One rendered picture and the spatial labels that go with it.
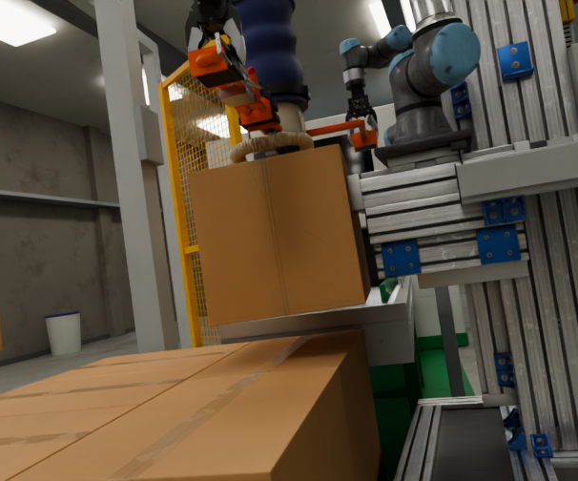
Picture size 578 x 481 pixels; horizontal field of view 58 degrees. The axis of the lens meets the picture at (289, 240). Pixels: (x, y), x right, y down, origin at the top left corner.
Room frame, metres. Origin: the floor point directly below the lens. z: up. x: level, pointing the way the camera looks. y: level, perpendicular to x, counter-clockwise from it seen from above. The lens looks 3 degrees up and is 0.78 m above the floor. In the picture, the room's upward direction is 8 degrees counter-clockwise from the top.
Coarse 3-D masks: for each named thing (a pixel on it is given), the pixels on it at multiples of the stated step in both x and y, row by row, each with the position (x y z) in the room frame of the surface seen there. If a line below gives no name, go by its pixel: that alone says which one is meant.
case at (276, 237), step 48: (336, 144) 1.28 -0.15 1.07; (192, 192) 1.34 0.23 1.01; (240, 192) 1.32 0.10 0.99; (288, 192) 1.30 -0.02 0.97; (336, 192) 1.28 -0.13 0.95; (240, 240) 1.32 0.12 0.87; (288, 240) 1.30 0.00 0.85; (336, 240) 1.28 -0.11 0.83; (240, 288) 1.32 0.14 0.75; (288, 288) 1.30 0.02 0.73; (336, 288) 1.28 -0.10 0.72
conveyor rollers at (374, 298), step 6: (372, 288) 3.96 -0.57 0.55; (378, 288) 3.86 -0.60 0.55; (396, 288) 3.57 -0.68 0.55; (372, 294) 3.34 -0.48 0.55; (378, 294) 3.25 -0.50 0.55; (396, 294) 3.04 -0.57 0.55; (372, 300) 2.89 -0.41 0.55; (378, 300) 2.81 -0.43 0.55; (390, 300) 2.70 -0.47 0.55; (348, 306) 2.66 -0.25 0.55; (354, 306) 2.65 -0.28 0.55; (360, 306) 2.64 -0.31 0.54; (312, 312) 2.69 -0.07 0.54
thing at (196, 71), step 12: (204, 48) 0.98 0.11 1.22; (216, 48) 0.97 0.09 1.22; (192, 60) 0.98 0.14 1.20; (192, 72) 0.98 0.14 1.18; (204, 72) 0.98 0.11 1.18; (216, 72) 0.98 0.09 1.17; (228, 72) 0.99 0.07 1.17; (204, 84) 1.03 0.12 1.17; (216, 84) 1.04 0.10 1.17; (228, 84) 1.05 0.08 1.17
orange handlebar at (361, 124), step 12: (204, 60) 0.96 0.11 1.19; (216, 60) 0.97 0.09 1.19; (240, 84) 1.10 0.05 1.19; (240, 108) 1.24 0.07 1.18; (252, 108) 1.26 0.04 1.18; (264, 108) 1.30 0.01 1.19; (360, 120) 1.60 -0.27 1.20; (264, 132) 1.50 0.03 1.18; (312, 132) 1.62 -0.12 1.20; (324, 132) 1.62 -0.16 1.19; (360, 132) 1.68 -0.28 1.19
